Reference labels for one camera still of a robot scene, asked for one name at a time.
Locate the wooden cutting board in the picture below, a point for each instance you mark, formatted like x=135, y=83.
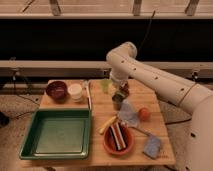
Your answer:
x=47, y=102

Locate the white handled brush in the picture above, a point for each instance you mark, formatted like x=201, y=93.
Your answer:
x=86, y=85

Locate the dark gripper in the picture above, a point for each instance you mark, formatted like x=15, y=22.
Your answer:
x=121, y=93

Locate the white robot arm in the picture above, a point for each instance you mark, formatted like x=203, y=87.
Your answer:
x=190, y=96

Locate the white cup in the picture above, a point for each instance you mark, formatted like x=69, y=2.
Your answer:
x=75, y=91

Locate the green plastic tray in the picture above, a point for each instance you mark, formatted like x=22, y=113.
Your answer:
x=55, y=134

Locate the dark purple bowl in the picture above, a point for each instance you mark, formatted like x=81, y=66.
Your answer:
x=57, y=90

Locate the blue grey cloth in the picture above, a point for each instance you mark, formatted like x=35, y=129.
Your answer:
x=128, y=114

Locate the orange bowl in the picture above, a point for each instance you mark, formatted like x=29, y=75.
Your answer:
x=109, y=144

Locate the blue sponge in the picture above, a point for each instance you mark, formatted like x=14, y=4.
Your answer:
x=152, y=147

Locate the orange ball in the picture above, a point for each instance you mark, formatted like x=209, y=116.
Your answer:
x=144, y=114

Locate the yellow banana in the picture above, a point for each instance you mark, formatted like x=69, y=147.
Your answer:
x=107, y=124

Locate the green cup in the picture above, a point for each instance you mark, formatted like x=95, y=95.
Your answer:
x=106, y=86

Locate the striped block in bowl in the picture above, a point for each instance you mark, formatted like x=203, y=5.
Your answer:
x=117, y=135

